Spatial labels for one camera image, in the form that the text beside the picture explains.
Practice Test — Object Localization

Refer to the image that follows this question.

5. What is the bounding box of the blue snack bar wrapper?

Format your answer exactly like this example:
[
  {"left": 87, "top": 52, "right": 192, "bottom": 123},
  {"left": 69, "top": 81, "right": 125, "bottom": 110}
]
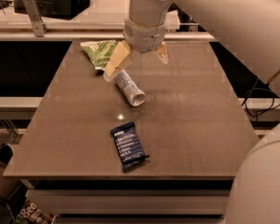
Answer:
[{"left": 110, "top": 121, "right": 148, "bottom": 171}]

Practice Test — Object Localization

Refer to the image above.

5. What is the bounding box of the black box on counter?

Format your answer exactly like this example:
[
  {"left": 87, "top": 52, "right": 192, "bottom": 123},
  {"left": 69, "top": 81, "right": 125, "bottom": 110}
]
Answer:
[{"left": 13, "top": 0, "right": 91, "bottom": 21}]

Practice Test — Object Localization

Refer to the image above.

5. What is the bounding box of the left metal railing bracket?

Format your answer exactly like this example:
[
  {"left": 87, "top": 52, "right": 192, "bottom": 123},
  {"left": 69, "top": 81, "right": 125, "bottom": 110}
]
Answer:
[{"left": 22, "top": 0, "right": 47, "bottom": 37}]

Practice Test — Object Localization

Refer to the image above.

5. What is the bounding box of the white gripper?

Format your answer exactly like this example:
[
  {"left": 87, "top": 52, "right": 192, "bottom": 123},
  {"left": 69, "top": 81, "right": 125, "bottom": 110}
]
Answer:
[{"left": 104, "top": 17, "right": 169, "bottom": 82}]

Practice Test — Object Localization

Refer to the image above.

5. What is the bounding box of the silver redbull can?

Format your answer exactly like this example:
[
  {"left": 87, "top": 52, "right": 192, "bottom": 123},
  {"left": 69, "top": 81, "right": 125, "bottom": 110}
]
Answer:
[{"left": 115, "top": 70, "right": 146, "bottom": 107}]

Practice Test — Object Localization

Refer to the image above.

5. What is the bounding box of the brown bin lower left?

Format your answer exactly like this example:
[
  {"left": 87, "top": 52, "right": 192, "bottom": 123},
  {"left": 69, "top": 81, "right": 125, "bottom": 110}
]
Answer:
[{"left": 0, "top": 144, "right": 21, "bottom": 199}]

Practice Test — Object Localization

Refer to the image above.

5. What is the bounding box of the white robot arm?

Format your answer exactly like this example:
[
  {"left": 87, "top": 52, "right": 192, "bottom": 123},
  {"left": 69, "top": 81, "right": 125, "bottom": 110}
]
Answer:
[{"left": 105, "top": 0, "right": 280, "bottom": 224}]

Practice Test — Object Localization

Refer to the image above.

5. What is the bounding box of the magazine on lower left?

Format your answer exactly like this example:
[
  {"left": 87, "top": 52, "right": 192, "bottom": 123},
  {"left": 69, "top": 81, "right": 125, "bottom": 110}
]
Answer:
[{"left": 13, "top": 200, "right": 56, "bottom": 224}]

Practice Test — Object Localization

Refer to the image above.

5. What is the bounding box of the green chip bag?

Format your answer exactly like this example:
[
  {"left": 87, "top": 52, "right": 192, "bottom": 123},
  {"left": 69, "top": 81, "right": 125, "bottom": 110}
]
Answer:
[{"left": 80, "top": 40, "right": 117, "bottom": 71}]

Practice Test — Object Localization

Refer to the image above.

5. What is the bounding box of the black cable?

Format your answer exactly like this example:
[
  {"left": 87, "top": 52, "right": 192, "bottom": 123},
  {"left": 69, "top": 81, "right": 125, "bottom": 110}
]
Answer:
[{"left": 241, "top": 77, "right": 280, "bottom": 123}]

